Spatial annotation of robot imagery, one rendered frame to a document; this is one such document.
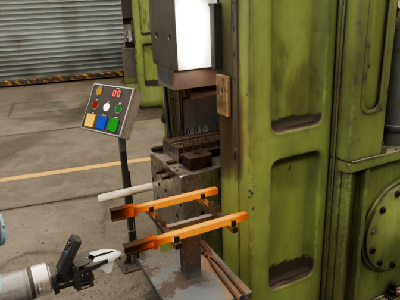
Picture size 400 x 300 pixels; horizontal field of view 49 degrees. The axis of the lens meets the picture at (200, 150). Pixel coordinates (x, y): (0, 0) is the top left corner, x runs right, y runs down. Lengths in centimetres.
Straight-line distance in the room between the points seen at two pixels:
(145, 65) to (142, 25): 60
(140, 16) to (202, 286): 558
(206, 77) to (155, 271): 91
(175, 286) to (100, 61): 856
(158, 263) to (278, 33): 103
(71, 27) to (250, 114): 833
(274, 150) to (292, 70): 34
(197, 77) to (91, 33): 795
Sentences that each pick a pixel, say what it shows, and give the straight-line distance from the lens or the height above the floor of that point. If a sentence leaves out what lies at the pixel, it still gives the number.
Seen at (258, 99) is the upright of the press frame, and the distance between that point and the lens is 173.
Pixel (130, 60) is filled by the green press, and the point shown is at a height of 73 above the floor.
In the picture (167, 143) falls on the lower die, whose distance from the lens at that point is 218.
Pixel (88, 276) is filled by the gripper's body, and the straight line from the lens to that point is 137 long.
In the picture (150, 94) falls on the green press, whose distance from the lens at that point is 696.
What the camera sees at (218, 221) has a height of 95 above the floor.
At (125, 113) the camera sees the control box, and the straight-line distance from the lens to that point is 244.
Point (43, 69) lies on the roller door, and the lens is 996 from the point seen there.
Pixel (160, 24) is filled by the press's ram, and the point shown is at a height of 155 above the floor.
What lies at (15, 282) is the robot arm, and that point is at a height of 96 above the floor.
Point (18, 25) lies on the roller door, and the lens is 988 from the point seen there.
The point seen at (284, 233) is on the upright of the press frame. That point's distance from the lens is 214.
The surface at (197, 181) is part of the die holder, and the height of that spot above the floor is 87.
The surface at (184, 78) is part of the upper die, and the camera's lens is 200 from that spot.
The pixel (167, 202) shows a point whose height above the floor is 95.
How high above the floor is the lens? 168
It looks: 20 degrees down
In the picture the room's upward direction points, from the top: 2 degrees counter-clockwise
